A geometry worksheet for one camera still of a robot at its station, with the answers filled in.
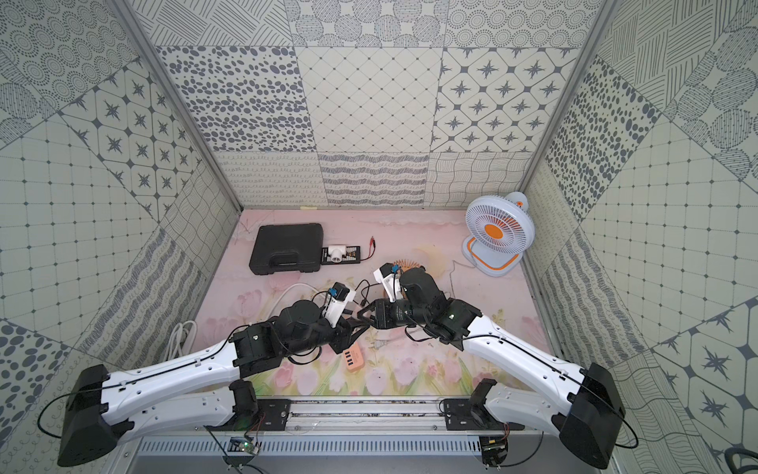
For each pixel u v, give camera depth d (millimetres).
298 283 989
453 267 1011
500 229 864
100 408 406
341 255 1018
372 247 1080
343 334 622
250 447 700
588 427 374
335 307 631
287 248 1012
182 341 860
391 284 663
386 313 623
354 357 810
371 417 758
